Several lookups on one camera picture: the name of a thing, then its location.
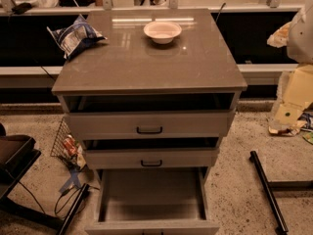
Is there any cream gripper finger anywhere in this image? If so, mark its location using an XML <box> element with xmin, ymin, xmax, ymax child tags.
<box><xmin>267</xmin><ymin>23</ymin><xmax>313</xmax><ymax>124</ymax></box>

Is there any grey bottom drawer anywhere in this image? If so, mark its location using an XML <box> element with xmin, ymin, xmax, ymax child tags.
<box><xmin>86</xmin><ymin>167</ymin><xmax>219</xmax><ymax>235</ymax></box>

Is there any grey drawer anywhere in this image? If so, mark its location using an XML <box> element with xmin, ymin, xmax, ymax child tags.
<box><xmin>65</xmin><ymin>110</ymin><xmax>235</xmax><ymax>140</ymax></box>
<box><xmin>83</xmin><ymin>149</ymin><xmax>219</xmax><ymax>169</ymax></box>
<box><xmin>86</xmin><ymin>167</ymin><xmax>219</xmax><ymax>235</ymax></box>

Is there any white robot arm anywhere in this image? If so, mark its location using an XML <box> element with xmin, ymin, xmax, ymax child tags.
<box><xmin>267</xmin><ymin>0</ymin><xmax>313</xmax><ymax>126</ymax></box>

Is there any grey top drawer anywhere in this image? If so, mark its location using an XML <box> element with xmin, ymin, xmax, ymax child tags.
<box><xmin>65</xmin><ymin>110</ymin><xmax>235</xmax><ymax>140</ymax></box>

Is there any grey middle drawer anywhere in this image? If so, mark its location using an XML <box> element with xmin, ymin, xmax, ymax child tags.
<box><xmin>83</xmin><ymin>149</ymin><xmax>219</xmax><ymax>169</ymax></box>

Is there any grey drawer cabinet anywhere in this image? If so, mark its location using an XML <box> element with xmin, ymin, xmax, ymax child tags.
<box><xmin>51</xmin><ymin>8</ymin><xmax>248</xmax><ymax>185</ymax></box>

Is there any brown snack wrapper floor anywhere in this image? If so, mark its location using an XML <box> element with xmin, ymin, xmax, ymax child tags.
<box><xmin>268</xmin><ymin>119</ymin><xmax>306</xmax><ymax>136</ymax></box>

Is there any blue snack bag floor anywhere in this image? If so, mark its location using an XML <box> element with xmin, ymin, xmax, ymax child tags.
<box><xmin>299</xmin><ymin>113</ymin><xmax>313</xmax><ymax>131</ymax></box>

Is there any green packet floor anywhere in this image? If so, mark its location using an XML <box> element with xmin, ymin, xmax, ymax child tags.
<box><xmin>303</xmin><ymin>132</ymin><xmax>313</xmax><ymax>145</ymax></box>

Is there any black bar right floor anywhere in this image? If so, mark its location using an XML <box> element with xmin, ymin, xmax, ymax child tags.
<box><xmin>249</xmin><ymin>150</ymin><xmax>313</xmax><ymax>235</ymax></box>

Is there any black bar floor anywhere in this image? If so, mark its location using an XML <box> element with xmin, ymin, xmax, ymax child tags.
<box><xmin>249</xmin><ymin>150</ymin><xmax>313</xmax><ymax>235</ymax></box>
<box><xmin>56</xmin><ymin>184</ymin><xmax>89</xmax><ymax>235</ymax></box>

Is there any white bowl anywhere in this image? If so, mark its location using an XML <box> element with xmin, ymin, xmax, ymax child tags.
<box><xmin>144</xmin><ymin>22</ymin><xmax>182</xmax><ymax>44</ymax></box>

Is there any black bar left floor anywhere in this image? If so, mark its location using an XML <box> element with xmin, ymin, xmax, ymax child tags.
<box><xmin>56</xmin><ymin>184</ymin><xmax>89</xmax><ymax>235</ymax></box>

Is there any red soda can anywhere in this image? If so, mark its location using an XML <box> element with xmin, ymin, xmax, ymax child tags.
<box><xmin>63</xmin><ymin>137</ymin><xmax>77</xmax><ymax>156</ymax></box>

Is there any blue tape on floor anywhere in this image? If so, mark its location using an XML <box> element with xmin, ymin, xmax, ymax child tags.
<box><xmin>59</xmin><ymin>169</ymin><xmax>81</xmax><ymax>194</ymax></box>

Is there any blue white chip bag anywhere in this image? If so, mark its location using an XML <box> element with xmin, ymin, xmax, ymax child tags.
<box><xmin>47</xmin><ymin>15</ymin><xmax>107</xmax><ymax>60</ymax></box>

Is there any black chair left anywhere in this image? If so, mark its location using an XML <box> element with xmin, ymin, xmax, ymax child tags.
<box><xmin>0</xmin><ymin>123</ymin><xmax>63</xmax><ymax>230</ymax></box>

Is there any black cable on floor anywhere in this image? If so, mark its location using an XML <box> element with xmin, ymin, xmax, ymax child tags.
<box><xmin>6</xmin><ymin>169</ymin><xmax>101</xmax><ymax>220</ymax></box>

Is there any wire mesh basket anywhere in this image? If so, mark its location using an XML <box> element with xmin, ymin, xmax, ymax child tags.
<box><xmin>51</xmin><ymin>119</ymin><xmax>86</xmax><ymax>170</ymax></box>

